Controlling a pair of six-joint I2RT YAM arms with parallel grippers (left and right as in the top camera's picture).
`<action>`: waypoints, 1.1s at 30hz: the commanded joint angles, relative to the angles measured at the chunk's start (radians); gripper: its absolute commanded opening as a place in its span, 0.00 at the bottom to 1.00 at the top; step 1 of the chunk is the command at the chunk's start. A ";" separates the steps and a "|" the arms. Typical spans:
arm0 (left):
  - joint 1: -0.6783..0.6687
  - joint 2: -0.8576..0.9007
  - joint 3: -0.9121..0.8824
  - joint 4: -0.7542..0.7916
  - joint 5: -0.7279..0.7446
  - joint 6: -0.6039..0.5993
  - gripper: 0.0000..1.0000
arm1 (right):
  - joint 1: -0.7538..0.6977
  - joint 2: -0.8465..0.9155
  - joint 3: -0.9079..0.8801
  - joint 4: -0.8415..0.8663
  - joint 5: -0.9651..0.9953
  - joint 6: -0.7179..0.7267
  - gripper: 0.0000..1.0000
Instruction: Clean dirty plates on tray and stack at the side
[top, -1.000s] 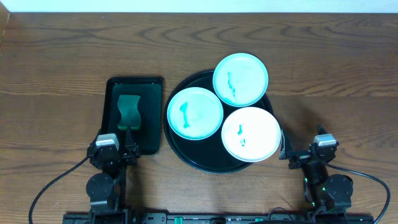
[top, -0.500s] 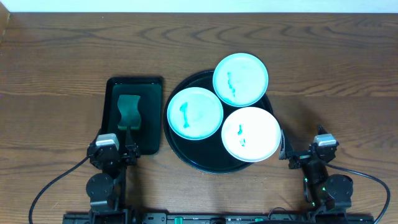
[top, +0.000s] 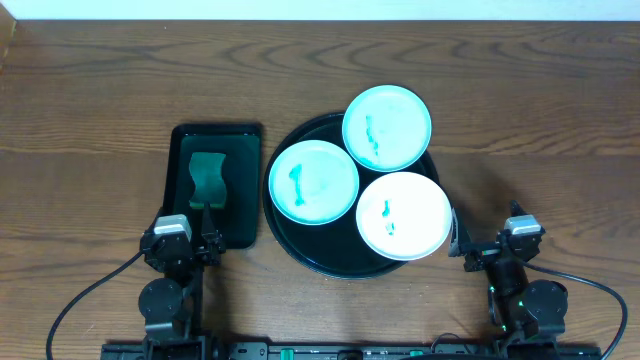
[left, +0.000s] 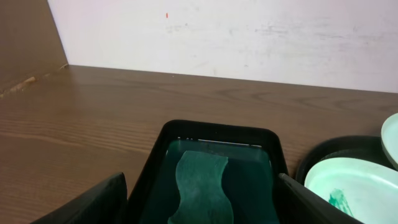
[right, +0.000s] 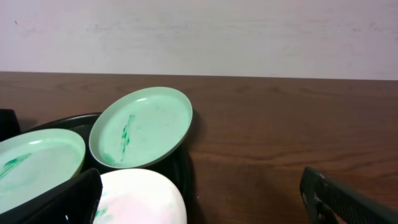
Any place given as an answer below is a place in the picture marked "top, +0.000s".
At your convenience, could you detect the mint plate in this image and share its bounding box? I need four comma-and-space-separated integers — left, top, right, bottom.
268, 140, 360, 226
342, 85, 432, 173

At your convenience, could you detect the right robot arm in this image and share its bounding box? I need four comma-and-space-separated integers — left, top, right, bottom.
448, 201, 568, 359

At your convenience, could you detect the mint plate top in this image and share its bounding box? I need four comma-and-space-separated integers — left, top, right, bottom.
342, 85, 432, 173

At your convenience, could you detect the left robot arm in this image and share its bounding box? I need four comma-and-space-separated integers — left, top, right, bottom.
138, 203, 226, 360

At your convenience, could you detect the black round tray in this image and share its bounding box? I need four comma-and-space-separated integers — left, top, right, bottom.
261, 112, 442, 280

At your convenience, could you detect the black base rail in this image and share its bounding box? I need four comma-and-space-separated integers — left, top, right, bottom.
99, 340, 603, 360

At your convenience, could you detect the black rectangular tray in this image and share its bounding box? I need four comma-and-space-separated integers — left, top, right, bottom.
163, 123, 261, 249

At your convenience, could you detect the white plate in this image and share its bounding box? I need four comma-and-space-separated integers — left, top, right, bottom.
355, 172, 453, 261

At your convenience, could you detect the green scrub sponge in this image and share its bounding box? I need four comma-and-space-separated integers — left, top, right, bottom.
189, 152, 227, 209

